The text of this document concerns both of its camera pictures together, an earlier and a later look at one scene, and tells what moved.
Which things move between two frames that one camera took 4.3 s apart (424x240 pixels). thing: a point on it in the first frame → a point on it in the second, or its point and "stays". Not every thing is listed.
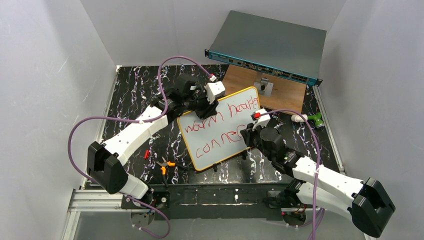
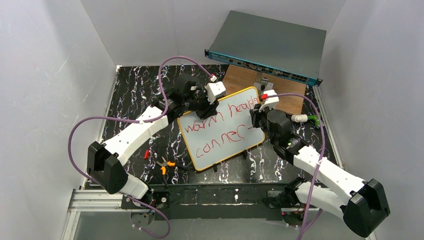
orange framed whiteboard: (210, 141) stays
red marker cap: (146, 154) stays
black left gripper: (205, 108) stays
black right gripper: (249, 135) → (257, 115)
